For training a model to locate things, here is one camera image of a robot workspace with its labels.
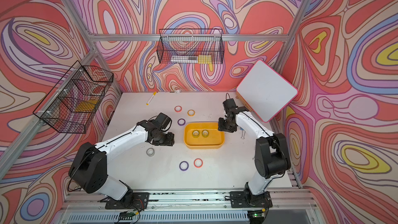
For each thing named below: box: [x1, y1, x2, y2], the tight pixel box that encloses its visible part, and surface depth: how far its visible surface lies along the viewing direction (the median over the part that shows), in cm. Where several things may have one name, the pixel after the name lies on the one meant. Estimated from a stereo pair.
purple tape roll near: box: [178, 160, 190, 172], surface depth 86 cm
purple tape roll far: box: [177, 118, 186, 126], surface depth 104 cm
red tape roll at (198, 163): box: [193, 157, 204, 169], surface depth 87 cm
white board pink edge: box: [236, 59, 299, 123], surface depth 103 cm
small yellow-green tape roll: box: [192, 129, 200, 138], surface depth 98 cm
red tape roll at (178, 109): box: [174, 105, 183, 114], surface depth 113 cm
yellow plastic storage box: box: [183, 122, 225, 150], surface depth 97 cm
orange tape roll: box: [187, 108, 196, 117], surface depth 110 cm
